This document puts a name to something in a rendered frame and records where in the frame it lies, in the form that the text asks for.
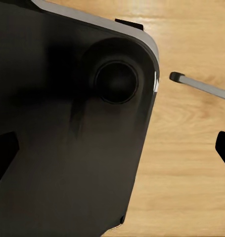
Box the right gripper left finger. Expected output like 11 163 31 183
0 131 19 180

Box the camera tripod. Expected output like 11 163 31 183
170 72 225 99

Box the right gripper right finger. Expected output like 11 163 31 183
215 131 225 162

